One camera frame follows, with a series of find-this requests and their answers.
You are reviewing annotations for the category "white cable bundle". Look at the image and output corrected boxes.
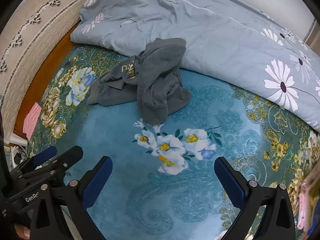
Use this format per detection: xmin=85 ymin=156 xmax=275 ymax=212
xmin=5 ymin=135 xmax=28 ymax=167

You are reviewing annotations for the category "teal floral bed sheet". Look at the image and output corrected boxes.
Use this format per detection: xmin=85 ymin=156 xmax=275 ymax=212
xmin=26 ymin=44 xmax=320 ymax=240

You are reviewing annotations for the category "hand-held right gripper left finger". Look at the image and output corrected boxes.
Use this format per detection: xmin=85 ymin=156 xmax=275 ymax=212
xmin=30 ymin=156 xmax=113 ymax=240

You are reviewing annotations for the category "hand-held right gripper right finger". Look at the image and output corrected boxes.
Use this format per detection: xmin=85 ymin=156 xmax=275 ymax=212
xmin=214 ymin=156 xmax=298 ymax=240

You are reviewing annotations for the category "grey sweatshirt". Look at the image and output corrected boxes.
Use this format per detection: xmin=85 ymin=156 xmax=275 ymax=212
xmin=87 ymin=37 xmax=192 ymax=126

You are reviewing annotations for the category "person's left hand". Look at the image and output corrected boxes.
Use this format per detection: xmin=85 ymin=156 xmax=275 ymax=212
xmin=14 ymin=224 xmax=33 ymax=240

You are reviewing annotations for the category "wooden bed frame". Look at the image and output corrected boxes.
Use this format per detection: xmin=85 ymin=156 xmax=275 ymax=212
xmin=14 ymin=20 xmax=83 ymax=140

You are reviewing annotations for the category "grey-blue floral duvet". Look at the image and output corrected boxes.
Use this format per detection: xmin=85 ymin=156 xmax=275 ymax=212
xmin=70 ymin=0 xmax=320 ymax=133

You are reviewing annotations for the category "pink patterned cloth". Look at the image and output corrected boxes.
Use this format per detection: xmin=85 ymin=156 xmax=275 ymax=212
xmin=296 ymin=172 xmax=320 ymax=233

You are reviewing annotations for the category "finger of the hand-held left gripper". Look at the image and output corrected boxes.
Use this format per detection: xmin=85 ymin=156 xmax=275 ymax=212
xmin=10 ymin=146 xmax=58 ymax=178
xmin=17 ymin=145 xmax=84 ymax=188

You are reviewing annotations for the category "beige quilted headboard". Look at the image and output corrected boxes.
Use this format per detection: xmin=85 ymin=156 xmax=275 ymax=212
xmin=0 ymin=0 xmax=115 ymax=145

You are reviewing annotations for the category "pink textured cloth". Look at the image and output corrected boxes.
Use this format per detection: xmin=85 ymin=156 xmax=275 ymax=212
xmin=22 ymin=102 xmax=42 ymax=140

